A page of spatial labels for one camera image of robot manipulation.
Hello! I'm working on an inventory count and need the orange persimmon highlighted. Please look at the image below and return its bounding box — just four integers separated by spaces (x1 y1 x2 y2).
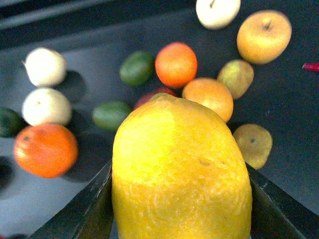
13 123 78 178

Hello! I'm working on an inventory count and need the small yellow green fruit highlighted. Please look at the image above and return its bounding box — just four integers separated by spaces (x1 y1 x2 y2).
217 59 254 100

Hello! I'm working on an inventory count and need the brownish yellow fruit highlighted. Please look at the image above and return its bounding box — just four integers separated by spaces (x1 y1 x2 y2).
233 123 273 170

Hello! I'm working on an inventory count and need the orange front tray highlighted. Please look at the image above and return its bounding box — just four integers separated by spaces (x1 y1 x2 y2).
182 78 234 122

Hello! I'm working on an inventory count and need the red chili pepper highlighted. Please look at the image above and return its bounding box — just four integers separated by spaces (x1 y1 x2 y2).
302 63 319 73

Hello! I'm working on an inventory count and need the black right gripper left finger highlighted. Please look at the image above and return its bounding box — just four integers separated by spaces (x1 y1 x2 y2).
29 161 114 239

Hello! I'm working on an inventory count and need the white round pear left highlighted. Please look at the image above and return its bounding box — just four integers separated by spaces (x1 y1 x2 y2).
22 88 72 125

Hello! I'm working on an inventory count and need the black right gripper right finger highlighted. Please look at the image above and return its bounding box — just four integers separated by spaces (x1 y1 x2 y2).
246 164 319 239

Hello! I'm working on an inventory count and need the white onion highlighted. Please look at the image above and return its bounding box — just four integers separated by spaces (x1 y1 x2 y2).
23 48 67 87

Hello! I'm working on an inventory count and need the dark green avocado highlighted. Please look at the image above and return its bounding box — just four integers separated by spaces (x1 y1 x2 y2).
0 107 25 138

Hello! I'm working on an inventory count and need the red apple front tray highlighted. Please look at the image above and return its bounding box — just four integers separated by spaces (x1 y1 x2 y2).
133 87 178 110

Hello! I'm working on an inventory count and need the yellow apple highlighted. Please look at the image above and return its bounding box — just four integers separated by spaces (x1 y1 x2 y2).
237 10 292 65

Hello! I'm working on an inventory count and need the white round pear with stem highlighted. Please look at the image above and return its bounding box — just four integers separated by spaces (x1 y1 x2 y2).
195 0 241 30

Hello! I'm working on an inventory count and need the large yellow lemon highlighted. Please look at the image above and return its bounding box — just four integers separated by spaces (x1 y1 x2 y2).
112 93 252 239

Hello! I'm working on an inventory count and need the tangerine front tray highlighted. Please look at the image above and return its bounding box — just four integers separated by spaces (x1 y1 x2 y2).
155 42 198 89

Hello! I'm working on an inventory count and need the green lime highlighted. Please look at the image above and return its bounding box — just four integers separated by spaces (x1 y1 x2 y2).
119 51 155 87
92 101 133 132

